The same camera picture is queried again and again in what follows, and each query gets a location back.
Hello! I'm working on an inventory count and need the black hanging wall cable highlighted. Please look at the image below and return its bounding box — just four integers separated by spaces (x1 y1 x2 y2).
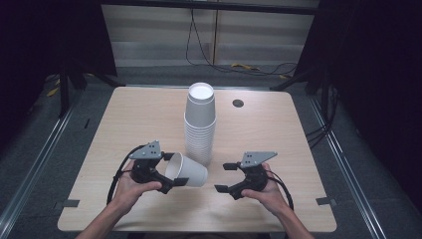
184 8 299 78

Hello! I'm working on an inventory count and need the grey tape strip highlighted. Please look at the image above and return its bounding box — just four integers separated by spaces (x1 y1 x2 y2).
315 196 337 207
62 198 81 209

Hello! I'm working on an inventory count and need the black metal stand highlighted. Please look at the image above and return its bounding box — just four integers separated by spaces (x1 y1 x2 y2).
57 63 88 120

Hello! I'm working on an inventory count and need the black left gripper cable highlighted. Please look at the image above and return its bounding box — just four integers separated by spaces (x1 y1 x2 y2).
105 144 147 205

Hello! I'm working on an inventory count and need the stack of white paper cups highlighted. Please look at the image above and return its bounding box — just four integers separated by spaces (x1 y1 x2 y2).
183 82 218 167

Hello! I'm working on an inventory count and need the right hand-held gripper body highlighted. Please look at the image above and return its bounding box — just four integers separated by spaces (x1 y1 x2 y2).
228 150 279 201

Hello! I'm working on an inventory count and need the person's left hand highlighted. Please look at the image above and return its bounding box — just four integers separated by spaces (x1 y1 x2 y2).
111 162 163 214

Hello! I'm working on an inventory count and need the white disposable drinking cup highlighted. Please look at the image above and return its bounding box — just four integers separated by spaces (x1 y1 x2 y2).
164 151 209 188

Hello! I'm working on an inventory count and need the black curtain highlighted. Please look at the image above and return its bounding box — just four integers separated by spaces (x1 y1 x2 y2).
0 0 117 101
293 0 422 187

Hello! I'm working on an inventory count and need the metal floor rail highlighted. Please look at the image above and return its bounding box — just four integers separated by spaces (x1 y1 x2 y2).
308 95 388 239
0 105 78 231

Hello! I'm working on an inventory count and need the black overhead bar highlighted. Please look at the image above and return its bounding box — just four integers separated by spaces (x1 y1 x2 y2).
99 0 320 16

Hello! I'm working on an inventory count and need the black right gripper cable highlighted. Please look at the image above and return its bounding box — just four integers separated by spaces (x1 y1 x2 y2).
265 170 296 211

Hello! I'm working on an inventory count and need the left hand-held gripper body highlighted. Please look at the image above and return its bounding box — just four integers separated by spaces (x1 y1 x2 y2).
128 139 174 195

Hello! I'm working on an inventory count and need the person's right hand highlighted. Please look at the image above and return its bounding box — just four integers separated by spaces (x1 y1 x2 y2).
241 162 288 217

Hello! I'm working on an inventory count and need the bundle of black cables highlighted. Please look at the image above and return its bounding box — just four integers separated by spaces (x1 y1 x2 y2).
305 83 340 149

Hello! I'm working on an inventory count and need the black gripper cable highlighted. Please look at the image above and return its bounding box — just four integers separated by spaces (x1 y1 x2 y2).
265 170 296 211
105 144 147 205

